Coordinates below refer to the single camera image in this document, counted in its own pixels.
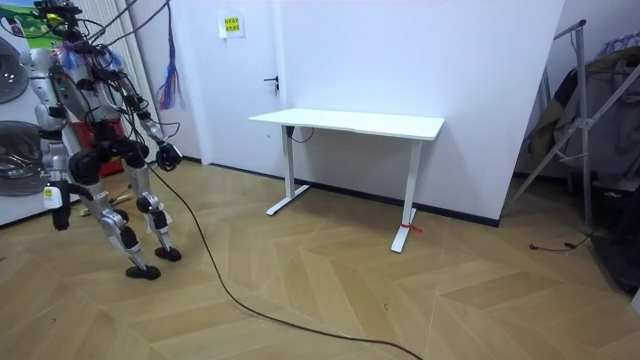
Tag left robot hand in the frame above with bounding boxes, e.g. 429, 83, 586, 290
42, 179, 95, 233

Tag blue patterned cloth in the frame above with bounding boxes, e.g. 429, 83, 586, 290
595, 31, 640, 60

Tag red box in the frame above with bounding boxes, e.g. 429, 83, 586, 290
73, 118, 126, 178

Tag robot legs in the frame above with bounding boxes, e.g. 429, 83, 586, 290
67, 138, 184, 281

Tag cable bundle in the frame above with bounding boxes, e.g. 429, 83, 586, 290
82, 0, 182, 112

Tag paper sign with yellow labels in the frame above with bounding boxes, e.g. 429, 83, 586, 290
217, 10, 247, 41

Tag metal clothes rack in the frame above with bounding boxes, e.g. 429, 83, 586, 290
503, 18, 640, 237

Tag robot body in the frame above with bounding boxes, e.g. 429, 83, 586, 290
32, 0, 147, 154

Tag brown hanging jacket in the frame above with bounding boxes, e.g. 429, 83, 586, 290
527, 68, 577, 162

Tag long black floor cable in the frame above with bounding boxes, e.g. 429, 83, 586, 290
146, 164, 425, 360

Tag black bag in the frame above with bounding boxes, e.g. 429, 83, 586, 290
591, 183, 640, 297

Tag white door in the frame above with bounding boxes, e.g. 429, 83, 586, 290
195, 0, 288, 167

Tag white desk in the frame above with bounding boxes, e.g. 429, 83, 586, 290
248, 107, 446, 254

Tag landscape wall poster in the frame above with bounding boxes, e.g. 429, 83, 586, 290
0, 2, 62, 50

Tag short black floor cable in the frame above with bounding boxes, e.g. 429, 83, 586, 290
528, 230, 596, 253

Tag black desk cable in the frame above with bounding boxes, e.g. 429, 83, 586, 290
285, 125, 316, 145

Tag washing machine tower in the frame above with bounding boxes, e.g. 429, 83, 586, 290
0, 29, 84, 227

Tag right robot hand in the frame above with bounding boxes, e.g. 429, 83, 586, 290
155, 141, 184, 173

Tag grey hanging coat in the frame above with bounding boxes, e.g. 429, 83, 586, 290
553, 47, 640, 190

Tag white ribbed radiator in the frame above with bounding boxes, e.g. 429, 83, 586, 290
82, 0, 162, 162

